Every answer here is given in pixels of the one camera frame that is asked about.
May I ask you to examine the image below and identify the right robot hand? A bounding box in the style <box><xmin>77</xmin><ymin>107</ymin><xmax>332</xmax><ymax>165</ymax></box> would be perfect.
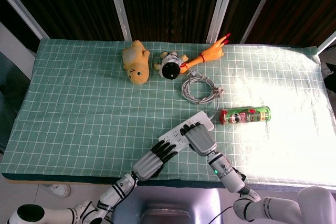
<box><xmin>180</xmin><ymin>123</ymin><xmax>218</xmax><ymax>157</ymax></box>

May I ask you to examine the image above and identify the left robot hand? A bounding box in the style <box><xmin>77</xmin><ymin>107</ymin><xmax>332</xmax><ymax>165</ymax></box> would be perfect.
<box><xmin>132</xmin><ymin>141</ymin><xmax>177</xmax><ymax>182</ymax></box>

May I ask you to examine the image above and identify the white power strip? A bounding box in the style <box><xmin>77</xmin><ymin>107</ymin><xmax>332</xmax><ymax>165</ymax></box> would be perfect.
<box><xmin>158</xmin><ymin>111</ymin><xmax>215</xmax><ymax>154</ymax></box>

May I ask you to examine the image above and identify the green Pringles can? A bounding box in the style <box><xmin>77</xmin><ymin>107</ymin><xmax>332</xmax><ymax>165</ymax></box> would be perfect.
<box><xmin>218</xmin><ymin>105</ymin><xmax>271</xmax><ymax>126</ymax></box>

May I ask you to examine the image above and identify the grey robot torso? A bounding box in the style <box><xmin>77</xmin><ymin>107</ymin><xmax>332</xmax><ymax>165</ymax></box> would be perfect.
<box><xmin>104</xmin><ymin>185</ymin><xmax>253</xmax><ymax>224</ymax></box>

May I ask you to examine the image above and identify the black-headed plush doll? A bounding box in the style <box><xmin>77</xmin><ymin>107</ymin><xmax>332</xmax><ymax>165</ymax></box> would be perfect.
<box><xmin>153</xmin><ymin>51</ymin><xmax>189</xmax><ymax>80</ymax></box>

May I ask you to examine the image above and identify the green checkered tablecloth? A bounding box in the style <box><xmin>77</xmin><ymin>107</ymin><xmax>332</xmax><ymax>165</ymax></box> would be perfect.
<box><xmin>0</xmin><ymin>38</ymin><xmax>336</xmax><ymax>186</ymax></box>

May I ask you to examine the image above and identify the orange rubber chicken toy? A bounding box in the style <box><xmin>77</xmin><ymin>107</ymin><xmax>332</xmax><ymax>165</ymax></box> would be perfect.
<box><xmin>178</xmin><ymin>33</ymin><xmax>232</xmax><ymax>76</ymax></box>

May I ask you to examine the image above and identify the yellow plush toy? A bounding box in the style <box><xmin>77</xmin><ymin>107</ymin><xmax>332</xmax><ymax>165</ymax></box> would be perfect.
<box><xmin>122</xmin><ymin>39</ymin><xmax>151</xmax><ymax>86</ymax></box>

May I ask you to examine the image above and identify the white sneaker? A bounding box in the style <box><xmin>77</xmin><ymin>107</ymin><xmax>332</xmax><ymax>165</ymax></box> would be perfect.
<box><xmin>41</xmin><ymin>183</ymin><xmax>72</xmax><ymax>198</ymax></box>

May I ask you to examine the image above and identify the white cable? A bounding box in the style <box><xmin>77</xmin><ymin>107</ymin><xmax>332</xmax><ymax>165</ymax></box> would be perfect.
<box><xmin>182</xmin><ymin>68</ymin><xmax>225</xmax><ymax>120</ymax></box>

